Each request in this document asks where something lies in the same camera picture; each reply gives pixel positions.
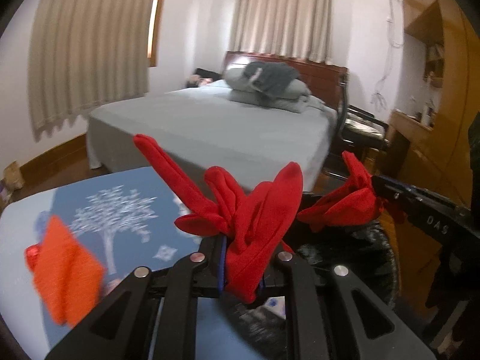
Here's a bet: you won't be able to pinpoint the black trash bin bag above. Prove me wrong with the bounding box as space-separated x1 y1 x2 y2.
220 220 399 359

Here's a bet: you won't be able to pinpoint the blue tree-print tablecloth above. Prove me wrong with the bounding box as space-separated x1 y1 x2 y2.
0 166 290 360

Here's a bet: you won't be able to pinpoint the pink knotted cloth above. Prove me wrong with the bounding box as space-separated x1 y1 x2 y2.
102 279 121 297

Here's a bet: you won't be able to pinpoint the black armchair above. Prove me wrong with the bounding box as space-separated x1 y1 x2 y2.
321 74 389 180

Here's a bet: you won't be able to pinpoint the grey bed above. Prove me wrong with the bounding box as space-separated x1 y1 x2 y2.
86 80 337 192

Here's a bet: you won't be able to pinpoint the grey pillow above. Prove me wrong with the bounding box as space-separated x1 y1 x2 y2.
224 68 326 114

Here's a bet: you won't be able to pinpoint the plush toy on bed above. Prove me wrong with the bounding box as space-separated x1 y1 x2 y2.
185 68 222 88

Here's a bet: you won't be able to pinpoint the wooden headboard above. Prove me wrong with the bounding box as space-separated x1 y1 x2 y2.
223 50 349 111

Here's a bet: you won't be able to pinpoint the dark grey folded clothes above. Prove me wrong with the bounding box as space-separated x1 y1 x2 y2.
242 61 300 98

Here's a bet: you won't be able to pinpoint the red shiny wrapper ball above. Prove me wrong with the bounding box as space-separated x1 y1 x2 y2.
24 244 41 272

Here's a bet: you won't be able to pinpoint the brown paper bag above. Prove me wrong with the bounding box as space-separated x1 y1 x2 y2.
3 161 24 192

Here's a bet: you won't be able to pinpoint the beige curtain right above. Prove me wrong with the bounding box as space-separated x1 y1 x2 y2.
229 0 333 64

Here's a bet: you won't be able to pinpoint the beige curtain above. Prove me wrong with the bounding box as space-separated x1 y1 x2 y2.
229 0 333 64
28 0 155 136

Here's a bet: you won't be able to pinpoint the beige curtain left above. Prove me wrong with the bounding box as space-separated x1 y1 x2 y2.
28 0 155 136

